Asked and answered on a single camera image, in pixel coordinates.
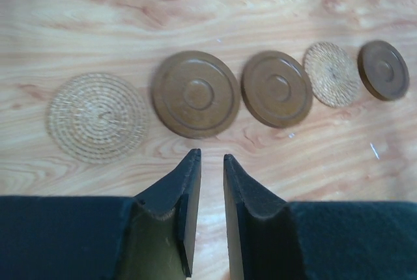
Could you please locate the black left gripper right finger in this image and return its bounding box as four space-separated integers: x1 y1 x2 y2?
223 154 416 279

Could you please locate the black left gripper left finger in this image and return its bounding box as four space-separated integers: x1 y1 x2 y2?
1 149 201 279

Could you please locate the woven rattan coaster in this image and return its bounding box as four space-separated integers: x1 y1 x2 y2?
303 42 360 108
45 73 149 164

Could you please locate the brown ceramic coaster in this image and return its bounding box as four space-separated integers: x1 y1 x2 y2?
241 50 313 128
151 51 240 139
357 40 410 101

